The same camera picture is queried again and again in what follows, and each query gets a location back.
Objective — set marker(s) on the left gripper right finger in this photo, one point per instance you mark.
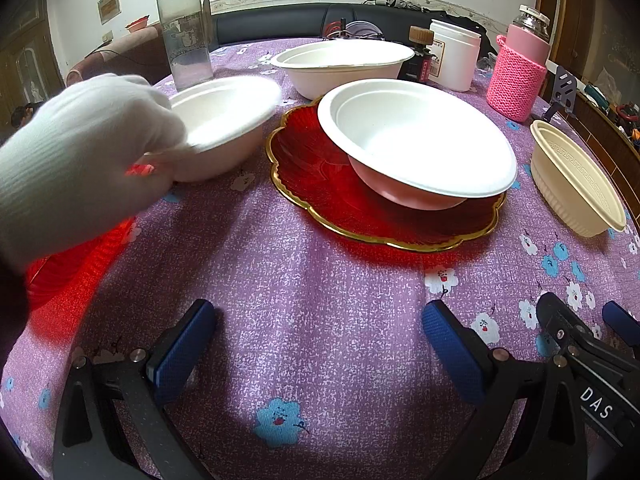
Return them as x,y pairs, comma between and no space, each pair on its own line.
550,439

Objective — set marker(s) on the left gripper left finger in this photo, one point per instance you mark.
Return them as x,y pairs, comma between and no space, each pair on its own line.
89,441

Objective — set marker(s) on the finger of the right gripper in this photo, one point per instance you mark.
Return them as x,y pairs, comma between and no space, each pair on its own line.
623,324
560,324

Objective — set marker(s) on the cream plastic bowl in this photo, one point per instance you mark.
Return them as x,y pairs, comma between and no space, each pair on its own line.
572,184

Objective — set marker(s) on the red gold-rimmed plate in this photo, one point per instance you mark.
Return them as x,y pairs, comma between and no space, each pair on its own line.
60,287
312,173

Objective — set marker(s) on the white paper bowl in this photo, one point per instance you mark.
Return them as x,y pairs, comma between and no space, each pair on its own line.
224,119
317,68
417,146

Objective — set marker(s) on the white gloved hand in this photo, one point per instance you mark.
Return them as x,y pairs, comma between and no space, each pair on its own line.
65,176

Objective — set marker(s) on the wooden side cabinet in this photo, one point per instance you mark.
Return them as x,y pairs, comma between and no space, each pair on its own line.
609,146

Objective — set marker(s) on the purple floral tablecloth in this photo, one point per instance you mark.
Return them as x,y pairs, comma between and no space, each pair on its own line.
320,369

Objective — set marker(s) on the black phone stand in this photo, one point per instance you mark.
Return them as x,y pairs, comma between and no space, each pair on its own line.
563,94

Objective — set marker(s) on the pink knitted sleeve thermos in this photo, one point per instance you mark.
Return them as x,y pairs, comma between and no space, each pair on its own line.
520,66

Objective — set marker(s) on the small dark brown-capped bottle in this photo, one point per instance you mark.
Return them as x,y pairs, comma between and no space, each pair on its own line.
417,68

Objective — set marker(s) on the dark wooden wardrobe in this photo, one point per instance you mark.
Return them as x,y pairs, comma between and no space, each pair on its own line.
29,71

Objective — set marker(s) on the brown armchair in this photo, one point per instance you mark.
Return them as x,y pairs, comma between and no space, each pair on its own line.
139,53

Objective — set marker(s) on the red bag on sofa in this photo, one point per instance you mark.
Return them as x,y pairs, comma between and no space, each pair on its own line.
335,30

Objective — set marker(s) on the black leather sofa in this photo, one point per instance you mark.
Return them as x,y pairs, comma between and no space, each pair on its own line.
309,20

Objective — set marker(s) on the small framed certificate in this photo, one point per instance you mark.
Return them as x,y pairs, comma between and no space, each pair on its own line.
108,9

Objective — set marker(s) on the clear bottle green lid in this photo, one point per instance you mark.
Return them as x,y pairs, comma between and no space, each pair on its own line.
186,41

